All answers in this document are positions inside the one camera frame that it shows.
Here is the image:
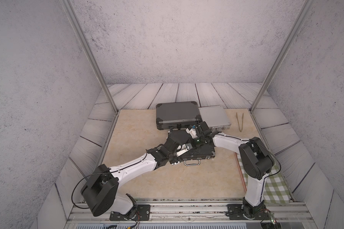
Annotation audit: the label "black poker case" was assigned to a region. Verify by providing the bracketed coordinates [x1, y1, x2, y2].
[168, 130, 215, 163]
[156, 101, 203, 130]

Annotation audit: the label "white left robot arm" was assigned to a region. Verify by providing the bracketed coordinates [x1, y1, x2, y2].
[81, 137, 193, 219]

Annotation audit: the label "wooden tongs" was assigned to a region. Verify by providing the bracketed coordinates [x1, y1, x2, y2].
[236, 113, 244, 132]

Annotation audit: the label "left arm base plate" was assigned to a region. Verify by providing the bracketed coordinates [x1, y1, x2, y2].
[110, 205, 151, 221]

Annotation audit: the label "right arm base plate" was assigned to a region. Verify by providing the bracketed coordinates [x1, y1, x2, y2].
[226, 204, 271, 221]

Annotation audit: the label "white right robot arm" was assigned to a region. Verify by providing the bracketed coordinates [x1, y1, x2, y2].
[186, 122, 274, 210]

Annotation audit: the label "green checkered cloth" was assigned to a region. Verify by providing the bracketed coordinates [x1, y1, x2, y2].
[236, 154, 291, 204]

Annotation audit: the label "small silver poker case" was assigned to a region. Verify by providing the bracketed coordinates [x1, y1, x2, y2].
[199, 106, 231, 131]

